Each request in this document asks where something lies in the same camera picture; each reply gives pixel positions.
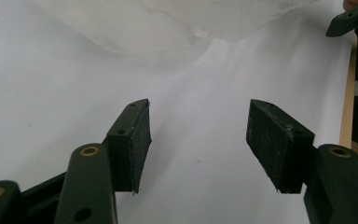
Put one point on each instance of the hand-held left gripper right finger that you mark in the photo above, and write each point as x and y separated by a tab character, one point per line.
276	146

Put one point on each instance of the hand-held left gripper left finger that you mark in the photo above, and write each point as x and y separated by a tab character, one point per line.
127	146

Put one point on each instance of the clear plastic bag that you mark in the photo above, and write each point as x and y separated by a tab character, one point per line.
174	21

